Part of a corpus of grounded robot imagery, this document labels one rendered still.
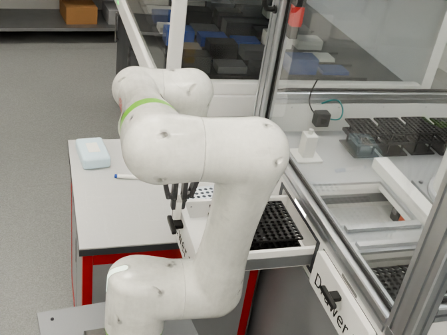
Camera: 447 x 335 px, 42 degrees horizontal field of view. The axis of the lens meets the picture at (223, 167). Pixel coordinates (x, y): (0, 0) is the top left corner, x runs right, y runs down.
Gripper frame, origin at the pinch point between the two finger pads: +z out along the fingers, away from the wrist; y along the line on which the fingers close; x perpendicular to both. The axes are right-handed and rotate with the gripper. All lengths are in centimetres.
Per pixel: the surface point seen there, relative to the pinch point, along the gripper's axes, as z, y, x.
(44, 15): 78, 28, -392
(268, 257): 6.0, -21.9, 15.7
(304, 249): 4.3, -32.1, 15.7
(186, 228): 1.4, -1.1, 7.3
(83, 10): 66, -3, -373
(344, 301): 2.2, -33.0, 37.2
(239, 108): 9, -43, -77
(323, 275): 4.4, -33.0, 25.9
